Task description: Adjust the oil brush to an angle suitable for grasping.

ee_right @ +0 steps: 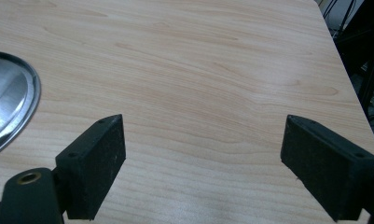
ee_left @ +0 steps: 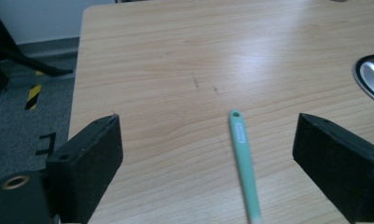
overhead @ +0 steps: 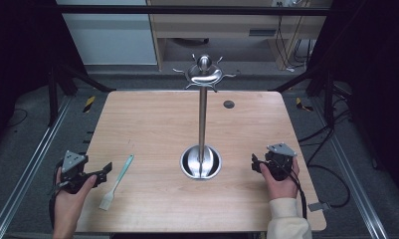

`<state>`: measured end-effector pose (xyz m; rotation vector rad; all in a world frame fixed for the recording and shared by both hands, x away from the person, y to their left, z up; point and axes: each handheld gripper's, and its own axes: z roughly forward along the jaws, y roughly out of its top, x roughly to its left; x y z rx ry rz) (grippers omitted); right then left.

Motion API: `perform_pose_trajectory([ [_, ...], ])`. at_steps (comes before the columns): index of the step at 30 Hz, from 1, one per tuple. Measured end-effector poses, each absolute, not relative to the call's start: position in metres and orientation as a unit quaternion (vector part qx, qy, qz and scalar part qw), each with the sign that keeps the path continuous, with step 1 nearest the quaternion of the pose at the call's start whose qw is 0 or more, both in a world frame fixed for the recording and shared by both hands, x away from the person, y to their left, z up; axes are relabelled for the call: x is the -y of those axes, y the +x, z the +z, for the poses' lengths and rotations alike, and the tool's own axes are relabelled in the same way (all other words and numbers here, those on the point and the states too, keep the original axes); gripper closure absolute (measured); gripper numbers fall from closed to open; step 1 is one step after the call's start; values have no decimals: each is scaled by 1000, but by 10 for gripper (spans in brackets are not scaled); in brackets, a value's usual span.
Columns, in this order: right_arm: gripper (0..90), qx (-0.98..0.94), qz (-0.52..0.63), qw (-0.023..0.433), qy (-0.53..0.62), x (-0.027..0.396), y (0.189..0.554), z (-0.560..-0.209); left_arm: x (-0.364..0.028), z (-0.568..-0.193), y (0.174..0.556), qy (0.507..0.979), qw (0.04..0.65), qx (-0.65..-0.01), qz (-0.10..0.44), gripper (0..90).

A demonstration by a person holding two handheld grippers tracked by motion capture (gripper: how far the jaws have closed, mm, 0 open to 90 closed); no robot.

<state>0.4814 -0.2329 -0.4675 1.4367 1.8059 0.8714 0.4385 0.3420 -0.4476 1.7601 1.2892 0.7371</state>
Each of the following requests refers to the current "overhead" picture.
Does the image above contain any black floor cable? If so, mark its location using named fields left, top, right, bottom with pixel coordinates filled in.
left=298, top=106, right=352, bottom=209

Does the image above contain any yellow black tape strip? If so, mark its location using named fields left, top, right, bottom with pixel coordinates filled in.
left=83, top=95, right=97, bottom=114
left=295, top=97, right=314, bottom=113

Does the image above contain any grey cable plug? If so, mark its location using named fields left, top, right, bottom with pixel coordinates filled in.
left=306, top=201, right=331, bottom=213

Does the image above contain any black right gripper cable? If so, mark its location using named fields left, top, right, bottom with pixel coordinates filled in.
left=276, top=158, right=308, bottom=221

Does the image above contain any teal handled silicone brush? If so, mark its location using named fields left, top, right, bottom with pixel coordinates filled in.
left=99, top=153, right=135, bottom=212

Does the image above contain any black metal frame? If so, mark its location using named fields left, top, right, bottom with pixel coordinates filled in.
left=270, top=64, right=337, bottom=125
left=46, top=63, right=117, bottom=127

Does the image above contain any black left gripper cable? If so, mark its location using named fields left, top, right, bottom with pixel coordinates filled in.
left=48, top=160, right=64, bottom=230

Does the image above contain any aluminium floor rail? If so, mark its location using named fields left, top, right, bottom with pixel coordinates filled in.
left=329, top=135, right=390, bottom=239
left=0, top=96, right=74, bottom=239

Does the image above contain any metal utensil stand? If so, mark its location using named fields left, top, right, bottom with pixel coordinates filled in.
left=172, top=53, right=238, bottom=180

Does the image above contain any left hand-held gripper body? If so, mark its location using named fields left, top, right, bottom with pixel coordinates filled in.
left=56, top=149, right=101, bottom=195

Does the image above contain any person's right hand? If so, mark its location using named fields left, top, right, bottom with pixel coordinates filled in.
left=259, top=156, right=301, bottom=201

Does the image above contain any light wooden desk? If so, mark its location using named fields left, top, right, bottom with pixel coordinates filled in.
left=146, top=0, right=334, bottom=72

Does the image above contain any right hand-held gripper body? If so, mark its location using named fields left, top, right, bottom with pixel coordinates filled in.
left=262, top=142, right=299, bottom=182

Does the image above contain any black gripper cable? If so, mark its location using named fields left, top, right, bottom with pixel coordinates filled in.
left=276, top=158, right=308, bottom=221
left=48, top=160, right=64, bottom=230

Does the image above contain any white cabinet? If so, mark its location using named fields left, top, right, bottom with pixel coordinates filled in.
left=56, top=0, right=158, bottom=67

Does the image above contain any person's left hand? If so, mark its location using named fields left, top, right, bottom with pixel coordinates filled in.
left=52, top=166, right=99, bottom=230

